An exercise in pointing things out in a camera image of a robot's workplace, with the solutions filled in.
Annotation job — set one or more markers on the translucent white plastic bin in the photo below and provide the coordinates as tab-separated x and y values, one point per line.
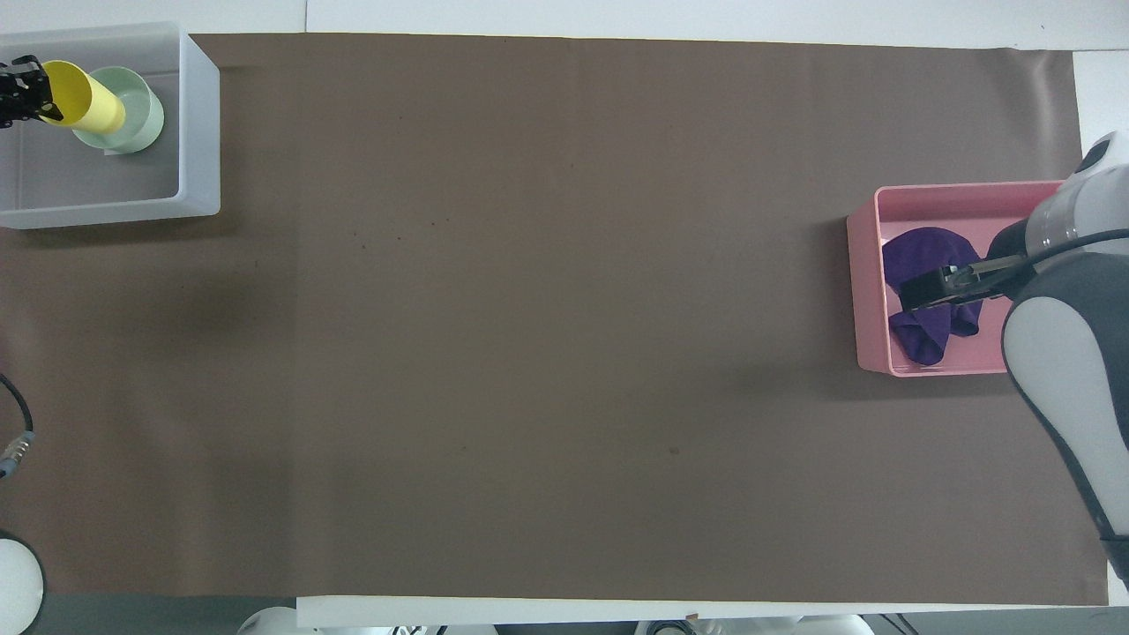
106	190

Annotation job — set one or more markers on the pale green plastic cup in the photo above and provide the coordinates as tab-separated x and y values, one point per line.
141	119

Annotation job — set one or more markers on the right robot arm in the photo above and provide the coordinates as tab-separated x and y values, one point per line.
1058	353

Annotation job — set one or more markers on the pink plastic bin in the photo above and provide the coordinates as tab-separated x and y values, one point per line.
935	205

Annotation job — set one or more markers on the yellow plastic cup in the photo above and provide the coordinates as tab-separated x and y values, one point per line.
86	99

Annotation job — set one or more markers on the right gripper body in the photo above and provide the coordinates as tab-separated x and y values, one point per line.
1010	251

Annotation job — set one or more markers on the purple cloth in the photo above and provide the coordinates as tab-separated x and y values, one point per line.
917	251

